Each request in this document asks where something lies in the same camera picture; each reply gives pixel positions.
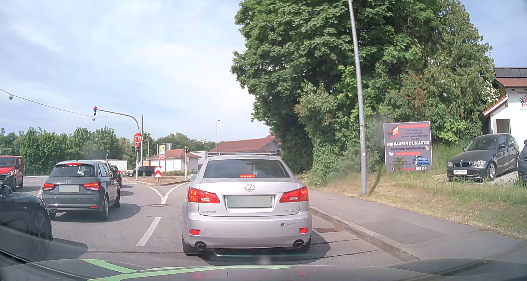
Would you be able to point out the red white chevron marker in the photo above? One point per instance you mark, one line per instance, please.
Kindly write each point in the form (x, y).
(158, 172)

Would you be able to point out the white house with red roof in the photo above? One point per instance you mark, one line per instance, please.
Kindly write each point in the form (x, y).
(510, 108)

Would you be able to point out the red van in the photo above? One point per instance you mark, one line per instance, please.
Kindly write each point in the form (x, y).
(10, 170)

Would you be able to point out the grey pavement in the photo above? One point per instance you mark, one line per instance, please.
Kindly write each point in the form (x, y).
(395, 227)

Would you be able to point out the grey hatchback car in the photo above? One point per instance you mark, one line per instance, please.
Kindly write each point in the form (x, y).
(80, 188)

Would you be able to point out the traffic light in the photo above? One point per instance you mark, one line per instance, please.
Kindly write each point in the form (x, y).
(186, 157)

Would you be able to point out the purple billboard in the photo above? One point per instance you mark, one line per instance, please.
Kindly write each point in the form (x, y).
(407, 146)

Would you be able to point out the dark vehicle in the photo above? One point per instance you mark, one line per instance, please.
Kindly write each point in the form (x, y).
(117, 174)

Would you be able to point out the small white building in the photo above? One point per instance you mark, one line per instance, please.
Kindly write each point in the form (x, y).
(175, 160)

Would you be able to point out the road markings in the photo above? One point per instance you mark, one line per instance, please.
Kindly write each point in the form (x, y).
(149, 230)

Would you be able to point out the dark grey parked car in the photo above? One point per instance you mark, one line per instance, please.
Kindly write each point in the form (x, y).
(483, 156)

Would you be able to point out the grey lamp post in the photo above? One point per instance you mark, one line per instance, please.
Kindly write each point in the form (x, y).
(359, 108)

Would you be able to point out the grey asphalt road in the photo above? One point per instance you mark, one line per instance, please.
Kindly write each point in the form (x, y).
(123, 227)

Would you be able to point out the kerbed traffic island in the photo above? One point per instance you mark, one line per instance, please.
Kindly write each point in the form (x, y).
(162, 180)

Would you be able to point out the building with red roof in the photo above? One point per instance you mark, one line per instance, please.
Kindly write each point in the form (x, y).
(247, 146)

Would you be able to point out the stop sign on post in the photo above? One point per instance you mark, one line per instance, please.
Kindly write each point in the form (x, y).
(137, 138)

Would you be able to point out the car's own bonnet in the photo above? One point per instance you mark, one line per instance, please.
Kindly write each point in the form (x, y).
(263, 272)

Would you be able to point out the grass verge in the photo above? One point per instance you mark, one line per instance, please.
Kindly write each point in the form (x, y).
(453, 194)

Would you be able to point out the black car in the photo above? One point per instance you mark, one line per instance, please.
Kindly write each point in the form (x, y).
(22, 215)

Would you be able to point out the row of trees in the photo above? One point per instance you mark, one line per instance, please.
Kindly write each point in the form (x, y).
(61, 147)

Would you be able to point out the large green tree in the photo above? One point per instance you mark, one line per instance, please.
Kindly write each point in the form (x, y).
(350, 66)

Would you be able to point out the silver saloon car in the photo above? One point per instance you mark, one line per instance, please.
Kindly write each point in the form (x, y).
(246, 209)

